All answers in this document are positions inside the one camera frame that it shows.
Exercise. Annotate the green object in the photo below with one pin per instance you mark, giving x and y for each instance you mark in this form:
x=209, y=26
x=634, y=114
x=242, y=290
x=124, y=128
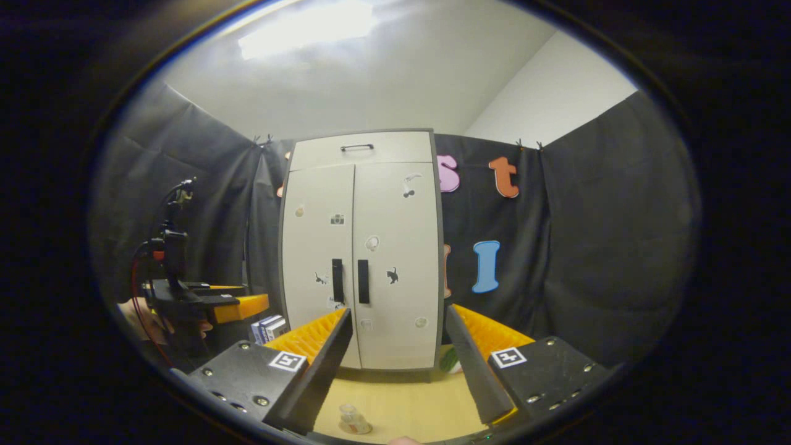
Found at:
x=450, y=360

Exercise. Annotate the light blue book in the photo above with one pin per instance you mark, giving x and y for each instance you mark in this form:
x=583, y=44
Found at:
x=256, y=332

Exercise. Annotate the white book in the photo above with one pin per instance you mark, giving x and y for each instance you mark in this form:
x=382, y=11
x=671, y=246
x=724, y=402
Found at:
x=277, y=324

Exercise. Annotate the white cabinet door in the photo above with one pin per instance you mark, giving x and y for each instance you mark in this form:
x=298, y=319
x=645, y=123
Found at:
x=401, y=235
x=315, y=235

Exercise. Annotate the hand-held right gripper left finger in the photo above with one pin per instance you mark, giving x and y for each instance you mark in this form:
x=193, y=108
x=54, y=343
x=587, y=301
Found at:
x=321, y=371

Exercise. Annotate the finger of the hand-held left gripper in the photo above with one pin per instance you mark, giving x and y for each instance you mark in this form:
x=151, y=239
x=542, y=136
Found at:
x=244, y=307
x=216, y=288

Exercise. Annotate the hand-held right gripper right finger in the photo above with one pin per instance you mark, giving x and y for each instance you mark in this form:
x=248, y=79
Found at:
x=479, y=371

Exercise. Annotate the clear glass bottle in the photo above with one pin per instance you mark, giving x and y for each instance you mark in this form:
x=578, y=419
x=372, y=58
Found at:
x=352, y=417

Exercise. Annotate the white cabinet drawer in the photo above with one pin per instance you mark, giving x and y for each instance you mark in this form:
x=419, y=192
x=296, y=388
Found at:
x=395, y=149

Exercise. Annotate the black backdrop cloth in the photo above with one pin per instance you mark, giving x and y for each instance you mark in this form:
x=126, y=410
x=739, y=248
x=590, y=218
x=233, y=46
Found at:
x=618, y=247

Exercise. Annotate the white cabinet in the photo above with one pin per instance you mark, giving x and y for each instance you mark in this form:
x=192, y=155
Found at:
x=364, y=247

